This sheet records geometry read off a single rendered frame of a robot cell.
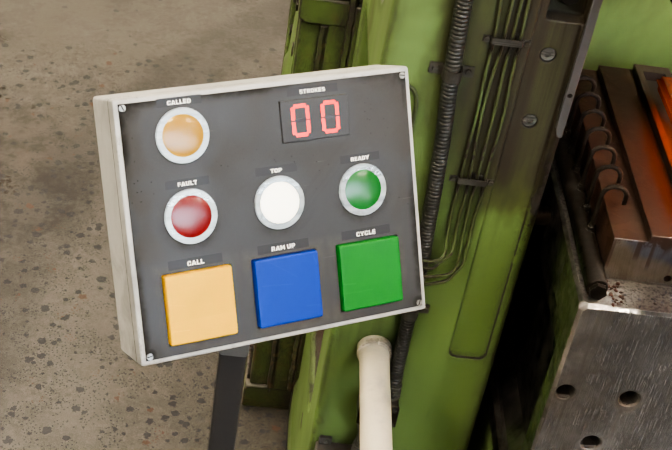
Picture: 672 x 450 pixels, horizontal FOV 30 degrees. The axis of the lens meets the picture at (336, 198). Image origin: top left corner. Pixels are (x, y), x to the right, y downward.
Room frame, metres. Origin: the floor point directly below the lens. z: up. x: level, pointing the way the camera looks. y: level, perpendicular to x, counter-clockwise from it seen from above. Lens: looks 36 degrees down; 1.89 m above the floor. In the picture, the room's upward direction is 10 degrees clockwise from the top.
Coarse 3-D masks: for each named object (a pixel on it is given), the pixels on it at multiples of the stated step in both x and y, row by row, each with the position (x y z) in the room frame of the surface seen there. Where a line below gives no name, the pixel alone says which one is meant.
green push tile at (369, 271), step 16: (368, 240) 1.10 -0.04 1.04; (384, 240) 1.11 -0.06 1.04; (352, 256) 1.08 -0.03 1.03; (368, 256) 1.09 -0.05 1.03; (384, 256) 1.10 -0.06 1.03; (352, 272) 1.07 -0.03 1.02; (368, 272) 1.08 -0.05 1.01; (384, 272) 1.09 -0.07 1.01; (400, 272) 1.10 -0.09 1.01; (352, 288) 1.07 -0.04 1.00; (368, 288) 1.07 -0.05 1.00; (384, 288) 1.08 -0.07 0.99; (400, 288) 1.09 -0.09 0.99; (352, 304) 1.06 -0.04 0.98; (368, 304) 1.07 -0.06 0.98
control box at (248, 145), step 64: (128, 128) 1.04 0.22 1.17; (256, 128) 1.11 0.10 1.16; (320, 128) 1.14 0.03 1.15; (384, 128) 1.17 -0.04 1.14; (128, 192) 1.01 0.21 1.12; (192, 192) 1.04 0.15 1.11; (256, 192) 1.07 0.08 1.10; (320, 192) 1.11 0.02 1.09; (384, 192) 1.14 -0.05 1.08; (128, 256) 0.98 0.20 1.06; (192, 256) 1.01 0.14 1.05; (256, 256) 1.04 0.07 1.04; (320, 256) 1.07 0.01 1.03; (128, 320) 0.97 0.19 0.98; (256, 320) 1.01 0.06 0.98; (320, 320) 1.04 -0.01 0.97
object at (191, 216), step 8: (184, 200) 1.03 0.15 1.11; (192, 200) 1.04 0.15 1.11; (200, 200) 1.04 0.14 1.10; (176, 208) 1.02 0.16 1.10; (184, 208) 1.03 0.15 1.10; (192, 208) 1.03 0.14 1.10; (200, 208) 1.04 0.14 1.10; (208, 208) 1.04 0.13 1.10; (176, 216) 1.02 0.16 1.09; (184, 216) 1.02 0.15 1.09; (192, 216) 1.03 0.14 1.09; (200, 216) 1.03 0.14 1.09; (208, 216) 1.04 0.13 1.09; (176, 224) 1.02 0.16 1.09; (184, 224) 1.02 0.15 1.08; (192, 224) 1.02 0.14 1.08; (200, 224) 1.03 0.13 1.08; (208, 224) 1.03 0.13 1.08; (184, 232) 1.02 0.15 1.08; (192, 232) 1.02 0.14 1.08; (200, 232) 1.02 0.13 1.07
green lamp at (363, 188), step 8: (352, 176) 1.13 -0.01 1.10; (360, 176) 1.13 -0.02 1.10; (368, 176) 1.14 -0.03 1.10; (376, 176) 1.14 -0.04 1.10; (352, 184) 1.12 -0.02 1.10; (360, 184) 1.13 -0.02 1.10; (368, 184) 1.13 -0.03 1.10; (376, 184) 1.14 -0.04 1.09; (352, 192) 1.12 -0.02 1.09; (360, 192) 1.12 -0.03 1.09; (368, 192) 1.13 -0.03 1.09; (376, 192) 1.13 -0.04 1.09; (352, 200) 1.12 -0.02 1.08; (360, 200) 1.12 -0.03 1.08; (368, 200) 1.12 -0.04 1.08; (376, 200) 1.13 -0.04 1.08; (360, 208) 1.12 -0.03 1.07
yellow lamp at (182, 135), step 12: (168, 120) 1.06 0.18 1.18; (180, 120) 1.07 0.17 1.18; (192, 120) 1.08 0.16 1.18; (168, 132) 1.06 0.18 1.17; (180, 132) 1.06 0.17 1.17; (192, 132) 1.07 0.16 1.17; (168, 144) 1.05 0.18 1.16; (180, 144) 1.06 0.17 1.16; (192, 144) 1.06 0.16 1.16; (180, 156) 1.05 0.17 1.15
